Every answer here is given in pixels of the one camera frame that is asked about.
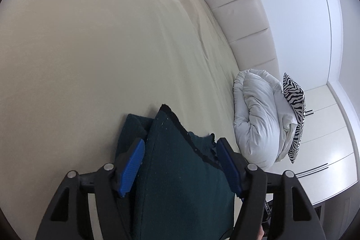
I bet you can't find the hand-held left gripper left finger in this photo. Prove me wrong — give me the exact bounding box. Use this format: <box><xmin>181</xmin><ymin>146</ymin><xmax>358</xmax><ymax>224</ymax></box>
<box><xmin>34</xmin><ymin>137</ymin><xmax>147</xmax><ymax>240</ymax></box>

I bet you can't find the zebra print pillow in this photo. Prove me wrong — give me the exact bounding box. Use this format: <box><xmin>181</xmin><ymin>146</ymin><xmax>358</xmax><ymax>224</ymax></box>
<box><xmin>282</xmin><ymin>73</ymin><xmax>306</xmax><ymax>164</ymax></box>

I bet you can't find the bed with beige sheet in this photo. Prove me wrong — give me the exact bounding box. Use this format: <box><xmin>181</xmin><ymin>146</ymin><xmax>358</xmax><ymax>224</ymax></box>
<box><xmin>0</xmin><ymin>0</ymin><xmax>242</xmax><ymax>240</ymax></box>

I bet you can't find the white wardrobe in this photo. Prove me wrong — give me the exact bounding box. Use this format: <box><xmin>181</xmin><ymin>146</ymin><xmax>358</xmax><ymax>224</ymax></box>
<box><xmin>270</xmin><ymin>80</ymin><xmax>360</xmax><ymax>205</ymax></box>

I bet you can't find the white folded duvet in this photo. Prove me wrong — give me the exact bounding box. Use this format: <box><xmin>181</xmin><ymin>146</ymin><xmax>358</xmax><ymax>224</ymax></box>
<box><xmin>233</xmin><ymin>69</ymin><xmax>299</xmax><ymax>169</ymax></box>

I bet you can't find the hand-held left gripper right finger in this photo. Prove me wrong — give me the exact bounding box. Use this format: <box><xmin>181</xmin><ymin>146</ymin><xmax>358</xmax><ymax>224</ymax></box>
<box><xmin>216</xmin><ymin>137</ymin><xmax>322</xmax><ymax>240</ymax></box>

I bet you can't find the cream padded headboard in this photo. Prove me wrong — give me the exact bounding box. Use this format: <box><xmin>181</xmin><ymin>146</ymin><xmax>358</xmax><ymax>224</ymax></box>
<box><xmin>191</xmin><ymin>0</ymin><xmax>280</xmax><ymax>80</ymax></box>

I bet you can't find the dark green knit sweater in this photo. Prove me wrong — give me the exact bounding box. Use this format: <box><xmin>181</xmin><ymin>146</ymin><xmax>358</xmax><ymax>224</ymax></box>
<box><xmin>114</xmin><ymin>104</ymin><xmax>237</xmax><ymax>240</ymax></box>

